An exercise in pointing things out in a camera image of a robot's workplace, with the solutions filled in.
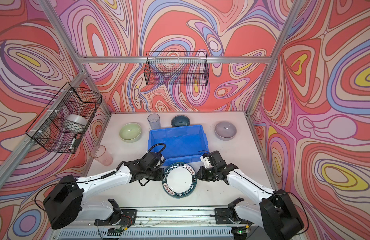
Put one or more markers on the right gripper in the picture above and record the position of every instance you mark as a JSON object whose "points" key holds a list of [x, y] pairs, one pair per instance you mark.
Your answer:
{"points": [[202, 177]]}

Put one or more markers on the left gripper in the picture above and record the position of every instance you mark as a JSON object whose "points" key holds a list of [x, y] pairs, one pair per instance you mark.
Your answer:
{"points": [[159, 178]]}

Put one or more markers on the green rimmed white plate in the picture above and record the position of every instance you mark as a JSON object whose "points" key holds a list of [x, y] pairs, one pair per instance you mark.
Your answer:
{"points": [[179, 180]]}

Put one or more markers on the blue plastic bin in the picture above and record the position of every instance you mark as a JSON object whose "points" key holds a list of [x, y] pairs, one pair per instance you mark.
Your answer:
{"points": [[183, 144]]}

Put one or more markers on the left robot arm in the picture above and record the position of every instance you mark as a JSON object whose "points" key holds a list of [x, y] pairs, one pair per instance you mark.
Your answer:
{"points": [[68, 200]]}

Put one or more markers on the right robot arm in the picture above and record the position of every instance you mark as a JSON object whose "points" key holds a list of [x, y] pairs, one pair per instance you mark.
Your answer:
{"points": [[272, 210]]}

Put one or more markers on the lilac grey bowl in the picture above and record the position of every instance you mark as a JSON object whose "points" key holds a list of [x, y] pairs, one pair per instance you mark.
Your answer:
{"points": [[225, 130]]}

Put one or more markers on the light green bowl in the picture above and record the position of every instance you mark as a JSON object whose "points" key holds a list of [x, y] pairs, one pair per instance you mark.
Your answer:
{"points": [[130, 132]]}

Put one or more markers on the clear grey plastic cup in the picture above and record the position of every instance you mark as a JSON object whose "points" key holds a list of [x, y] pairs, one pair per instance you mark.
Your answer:
{"points": [[154, 121]]}

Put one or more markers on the clear pink plastic cup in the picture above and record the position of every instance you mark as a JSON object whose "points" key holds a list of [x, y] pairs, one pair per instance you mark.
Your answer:
{"points": [[101, 154]]}

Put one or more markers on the dark teal bowl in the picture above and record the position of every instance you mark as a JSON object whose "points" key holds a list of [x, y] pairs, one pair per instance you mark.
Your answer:
{"points": [[180, 121]]}

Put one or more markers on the black marker pen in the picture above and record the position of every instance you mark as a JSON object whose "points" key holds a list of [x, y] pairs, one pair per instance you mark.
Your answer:
{"points": [[73, 142]]}

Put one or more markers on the white tape roll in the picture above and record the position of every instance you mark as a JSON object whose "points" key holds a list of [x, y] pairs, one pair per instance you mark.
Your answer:
{"points": [[75, 123]]}

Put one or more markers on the black wire basket left wall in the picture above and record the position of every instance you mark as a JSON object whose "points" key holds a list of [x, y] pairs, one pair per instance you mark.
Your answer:
{"points": [[72, 110]]}

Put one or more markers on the black wire basket wall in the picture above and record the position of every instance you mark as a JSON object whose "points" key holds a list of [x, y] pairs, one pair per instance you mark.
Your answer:
{"points": [[72, 110], [177, 68]]}

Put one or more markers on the black wire basket back wall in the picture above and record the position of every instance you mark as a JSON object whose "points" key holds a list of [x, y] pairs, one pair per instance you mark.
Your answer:
{"points": [[177, 68]]}

